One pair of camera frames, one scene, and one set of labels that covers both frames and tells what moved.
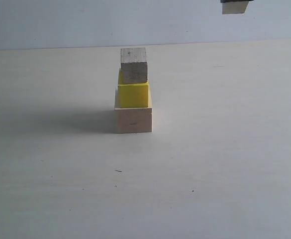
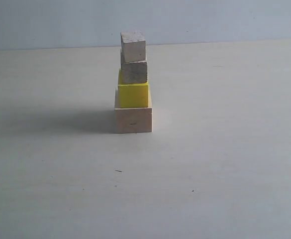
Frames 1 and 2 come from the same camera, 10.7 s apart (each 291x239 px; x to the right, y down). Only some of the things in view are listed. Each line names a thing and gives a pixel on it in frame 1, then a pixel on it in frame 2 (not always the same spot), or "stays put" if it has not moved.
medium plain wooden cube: [134, 64] stays put
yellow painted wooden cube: [134, 95] stays put
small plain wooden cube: [234, 7] to [133, 44]
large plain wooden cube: [129, 120] stays put
